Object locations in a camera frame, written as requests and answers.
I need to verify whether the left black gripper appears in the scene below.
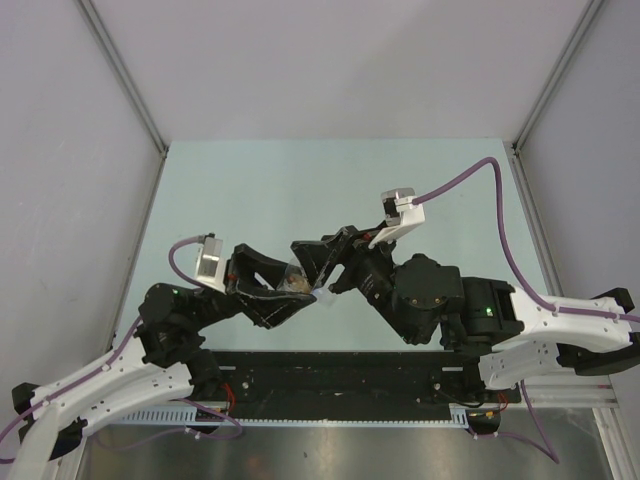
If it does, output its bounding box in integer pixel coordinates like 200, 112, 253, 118
189, 243, 318, 330

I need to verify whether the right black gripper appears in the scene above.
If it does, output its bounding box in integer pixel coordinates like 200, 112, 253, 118
291, 219, 422, 345

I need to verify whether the clear pill bottle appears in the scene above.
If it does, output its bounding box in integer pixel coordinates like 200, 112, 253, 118
278, 264, 312, 294

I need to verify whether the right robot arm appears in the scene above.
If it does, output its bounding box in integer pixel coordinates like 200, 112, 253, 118
291, 226, 639, 401

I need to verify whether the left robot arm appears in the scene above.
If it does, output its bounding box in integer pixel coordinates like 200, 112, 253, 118
5, 235, 325, 460

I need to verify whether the aluminium front beam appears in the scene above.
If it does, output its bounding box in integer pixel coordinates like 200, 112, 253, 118
72, 364, 617, 406

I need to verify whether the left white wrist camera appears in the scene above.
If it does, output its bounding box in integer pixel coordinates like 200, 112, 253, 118
194, 234, 226, 293

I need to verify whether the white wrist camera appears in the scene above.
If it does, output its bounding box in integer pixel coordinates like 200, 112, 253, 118
194, 234, 226, 293
369, 187, 425, 249

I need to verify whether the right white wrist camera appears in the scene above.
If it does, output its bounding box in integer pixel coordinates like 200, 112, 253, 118
369, 187, 425, 249

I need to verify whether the grey slotted cable duct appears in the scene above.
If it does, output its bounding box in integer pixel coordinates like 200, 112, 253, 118
114, 403, 471, 430

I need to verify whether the left aluminium frame post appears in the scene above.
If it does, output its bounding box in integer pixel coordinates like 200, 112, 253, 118
74, 0, 169, 156

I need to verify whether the aluminium frame post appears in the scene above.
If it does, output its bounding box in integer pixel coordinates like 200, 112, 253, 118
510, 0, 608, 153
74, 0, 169, 156

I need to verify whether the right aluminium frame post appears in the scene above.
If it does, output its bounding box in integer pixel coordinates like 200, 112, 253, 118
510, 0, 608, 153

